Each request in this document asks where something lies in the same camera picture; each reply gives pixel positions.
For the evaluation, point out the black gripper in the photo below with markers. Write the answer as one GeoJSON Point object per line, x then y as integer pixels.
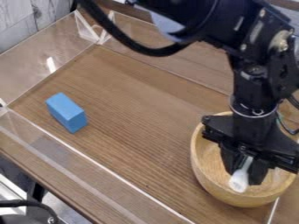
{"type": "Point", "coordinates": [251, 136]}

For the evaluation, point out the green and white marker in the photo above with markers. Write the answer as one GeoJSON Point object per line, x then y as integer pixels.
{"type": "Point", "coordinates": [238, 181]}

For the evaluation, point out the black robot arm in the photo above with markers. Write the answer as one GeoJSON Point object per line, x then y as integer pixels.
{"type": "Point", "coordinates": [255, 34]}

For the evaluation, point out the brown wooden bowl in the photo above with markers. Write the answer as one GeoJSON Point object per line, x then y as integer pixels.
{"type": "Point", "coordinates": [211, 175]}

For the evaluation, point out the blue rectangular block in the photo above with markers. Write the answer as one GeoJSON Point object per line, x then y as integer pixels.
{"type": "Point", "coordinates": [67, 112]}

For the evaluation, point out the clear acrylic front barrier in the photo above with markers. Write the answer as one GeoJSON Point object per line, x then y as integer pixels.
{"type": "Point", "coordinates": [104, 197]}

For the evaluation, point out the clear acrylic corner bracket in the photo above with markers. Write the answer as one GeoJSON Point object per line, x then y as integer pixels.
{"type": "Point", "coordinates": [92, 33]}

